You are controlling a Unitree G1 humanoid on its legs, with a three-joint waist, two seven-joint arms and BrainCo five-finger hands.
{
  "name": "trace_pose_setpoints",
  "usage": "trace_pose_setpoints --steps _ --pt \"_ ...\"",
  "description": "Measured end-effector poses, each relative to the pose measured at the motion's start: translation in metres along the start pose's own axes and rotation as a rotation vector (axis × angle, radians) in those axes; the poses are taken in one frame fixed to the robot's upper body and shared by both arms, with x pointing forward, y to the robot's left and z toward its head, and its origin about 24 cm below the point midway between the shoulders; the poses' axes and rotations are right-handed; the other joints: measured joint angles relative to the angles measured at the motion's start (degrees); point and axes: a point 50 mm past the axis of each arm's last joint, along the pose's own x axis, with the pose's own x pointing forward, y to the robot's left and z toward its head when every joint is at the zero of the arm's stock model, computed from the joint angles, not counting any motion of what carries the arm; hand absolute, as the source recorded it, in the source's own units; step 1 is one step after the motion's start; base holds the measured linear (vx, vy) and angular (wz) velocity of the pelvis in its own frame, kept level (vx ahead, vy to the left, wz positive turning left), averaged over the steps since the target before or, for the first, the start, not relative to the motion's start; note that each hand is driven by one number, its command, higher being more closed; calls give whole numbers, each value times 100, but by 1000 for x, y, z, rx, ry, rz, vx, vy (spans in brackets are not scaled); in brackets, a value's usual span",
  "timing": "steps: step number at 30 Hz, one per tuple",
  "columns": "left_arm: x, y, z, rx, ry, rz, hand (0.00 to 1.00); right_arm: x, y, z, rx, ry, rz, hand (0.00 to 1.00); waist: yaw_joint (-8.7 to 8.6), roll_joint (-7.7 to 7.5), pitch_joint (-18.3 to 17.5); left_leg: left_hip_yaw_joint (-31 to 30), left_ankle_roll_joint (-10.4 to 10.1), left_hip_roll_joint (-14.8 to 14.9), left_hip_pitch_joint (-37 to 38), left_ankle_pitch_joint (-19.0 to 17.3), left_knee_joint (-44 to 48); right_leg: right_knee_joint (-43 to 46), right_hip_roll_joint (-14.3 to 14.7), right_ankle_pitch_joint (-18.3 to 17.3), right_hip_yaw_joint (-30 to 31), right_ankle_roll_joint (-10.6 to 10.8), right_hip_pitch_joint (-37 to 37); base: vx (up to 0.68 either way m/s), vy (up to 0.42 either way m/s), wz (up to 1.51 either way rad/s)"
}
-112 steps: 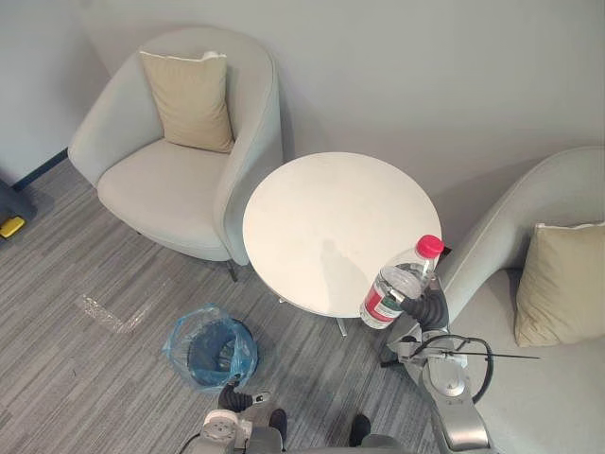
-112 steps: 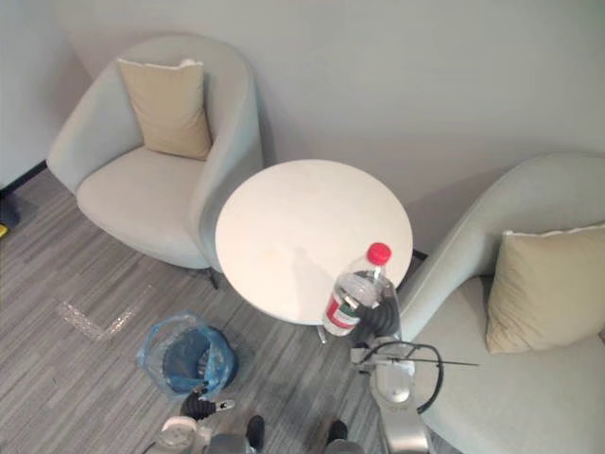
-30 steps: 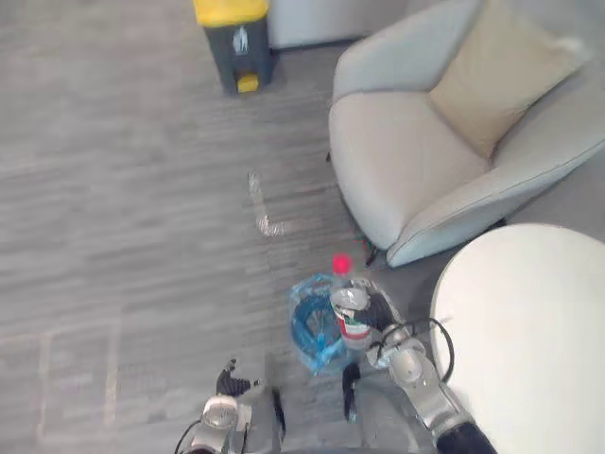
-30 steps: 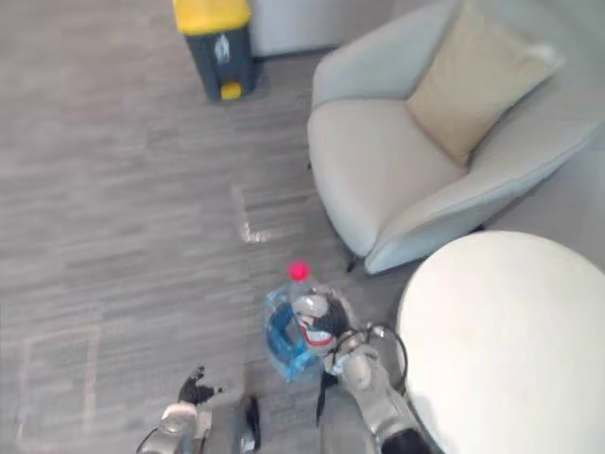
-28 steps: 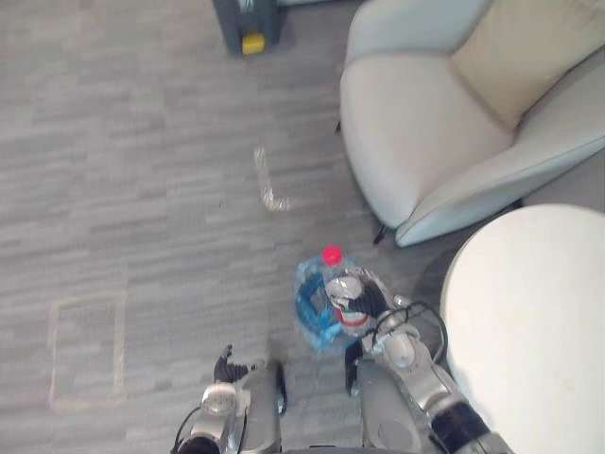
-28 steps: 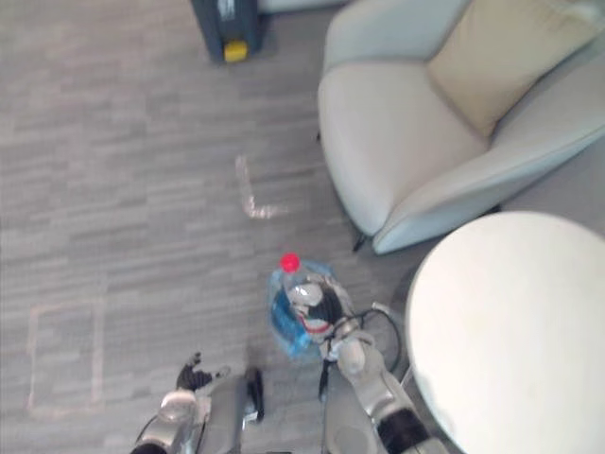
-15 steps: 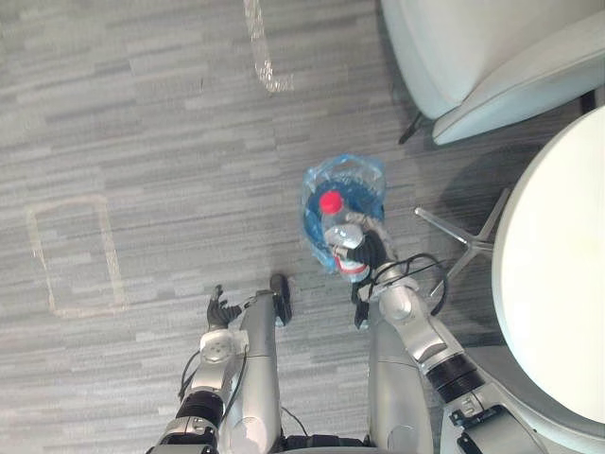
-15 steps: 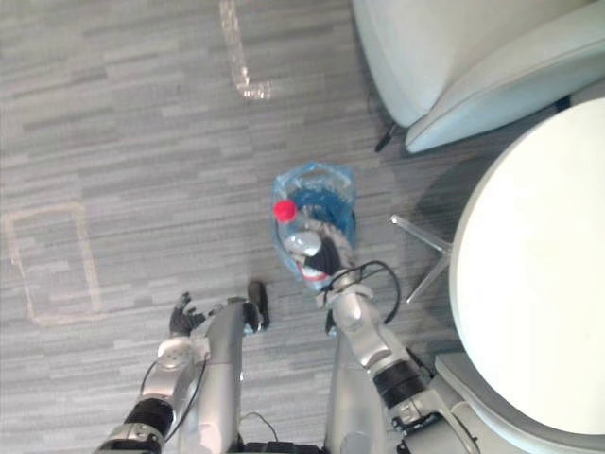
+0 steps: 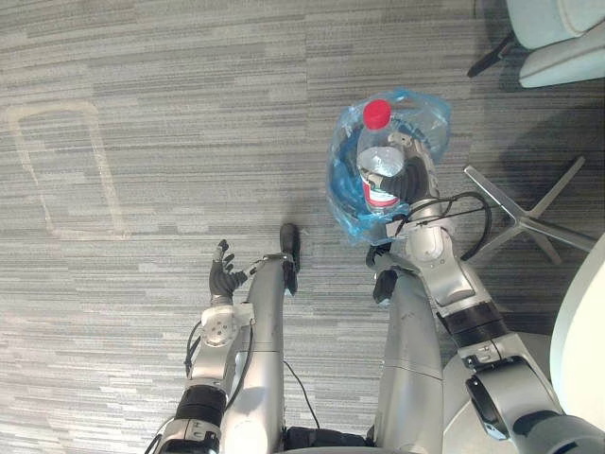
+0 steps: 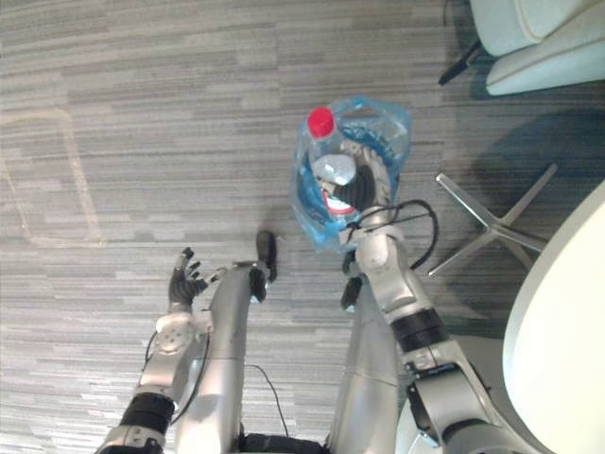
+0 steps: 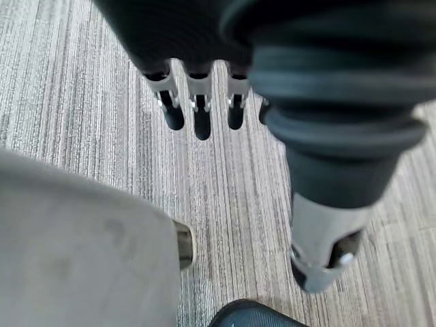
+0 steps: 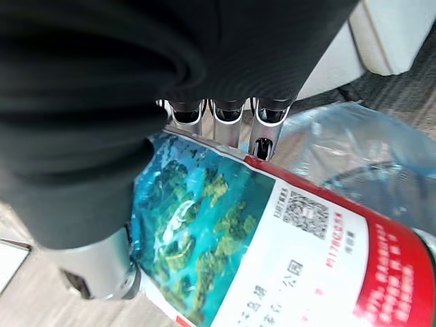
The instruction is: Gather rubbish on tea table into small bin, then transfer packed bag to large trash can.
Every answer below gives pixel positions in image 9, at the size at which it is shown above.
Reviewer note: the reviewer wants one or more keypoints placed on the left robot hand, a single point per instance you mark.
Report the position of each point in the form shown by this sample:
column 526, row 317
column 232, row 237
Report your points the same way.
column 222, row 284

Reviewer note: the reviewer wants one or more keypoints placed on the clear bottle red cap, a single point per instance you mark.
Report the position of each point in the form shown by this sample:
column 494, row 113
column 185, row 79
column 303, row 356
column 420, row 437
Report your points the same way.
column 378, row 156

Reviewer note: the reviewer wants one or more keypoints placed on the silver robot leg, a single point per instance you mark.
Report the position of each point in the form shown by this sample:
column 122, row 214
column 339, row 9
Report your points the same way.
column 262, row 331
column 411, row 340

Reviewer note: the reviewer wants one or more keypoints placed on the light grey armchair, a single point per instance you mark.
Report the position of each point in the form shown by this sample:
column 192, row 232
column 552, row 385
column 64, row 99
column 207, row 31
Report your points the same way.
column 558, row 42

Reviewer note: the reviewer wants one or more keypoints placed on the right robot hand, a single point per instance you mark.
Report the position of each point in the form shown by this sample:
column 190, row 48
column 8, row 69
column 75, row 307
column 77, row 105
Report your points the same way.
column 420, row 179

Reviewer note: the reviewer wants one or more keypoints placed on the blue plastic bin bag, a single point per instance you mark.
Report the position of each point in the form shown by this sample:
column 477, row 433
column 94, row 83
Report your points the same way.
column 345, row 189

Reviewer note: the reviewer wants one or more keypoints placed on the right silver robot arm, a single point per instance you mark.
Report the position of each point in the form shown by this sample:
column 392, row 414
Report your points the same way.
column 454, row 279

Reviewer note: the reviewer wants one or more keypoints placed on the silver cross table base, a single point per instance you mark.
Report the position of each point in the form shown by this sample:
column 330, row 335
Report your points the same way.
column 524, row 217

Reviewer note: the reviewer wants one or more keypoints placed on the right silver robot leg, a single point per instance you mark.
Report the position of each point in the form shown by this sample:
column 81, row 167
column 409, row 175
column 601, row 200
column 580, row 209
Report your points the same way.
column 411, row 340

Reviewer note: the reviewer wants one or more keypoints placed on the left silver robot leg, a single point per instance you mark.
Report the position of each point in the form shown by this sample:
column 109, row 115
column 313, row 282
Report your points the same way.
column 262, row 331

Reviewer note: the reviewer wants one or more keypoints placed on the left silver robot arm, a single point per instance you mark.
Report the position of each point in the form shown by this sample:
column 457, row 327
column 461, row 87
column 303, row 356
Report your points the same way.
column 208, row 359

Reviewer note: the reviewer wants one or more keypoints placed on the black robot waist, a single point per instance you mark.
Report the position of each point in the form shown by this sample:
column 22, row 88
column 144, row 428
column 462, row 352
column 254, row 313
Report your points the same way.
column 326, row 440

